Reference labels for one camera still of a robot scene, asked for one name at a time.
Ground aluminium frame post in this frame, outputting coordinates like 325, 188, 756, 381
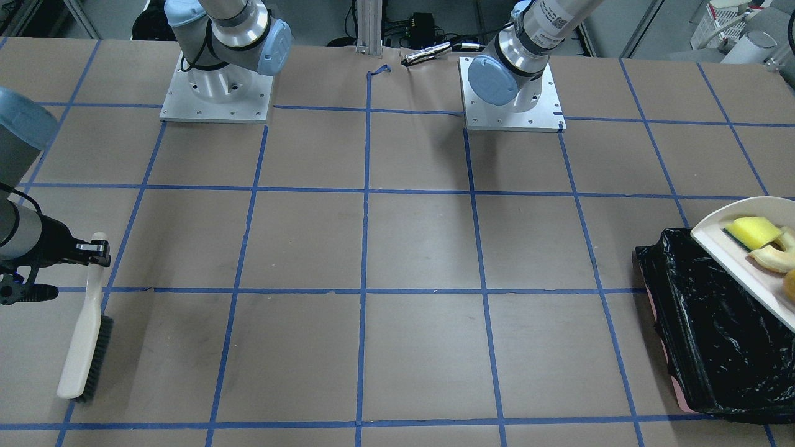
354, 0, 384, 58

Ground black lined trash bin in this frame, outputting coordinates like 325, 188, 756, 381
634, 227, 794, 424

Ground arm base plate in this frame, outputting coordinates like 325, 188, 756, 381
459, 57, 567, 133
159, 56, 275, 124

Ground yellow sponge wedge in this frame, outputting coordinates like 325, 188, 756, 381
724, 216, 783, 251

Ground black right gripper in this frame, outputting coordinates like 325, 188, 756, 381
2, 214, 112, 305

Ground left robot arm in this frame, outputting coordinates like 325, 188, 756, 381
466, 1, 602, 106

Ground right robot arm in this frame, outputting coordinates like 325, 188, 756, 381
2, 1, 294, 305

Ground beige plastic dustpan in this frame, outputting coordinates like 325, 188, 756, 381
690, 196, 795, 333

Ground white hand brush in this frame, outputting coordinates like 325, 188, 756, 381
56, 232, 114, 402

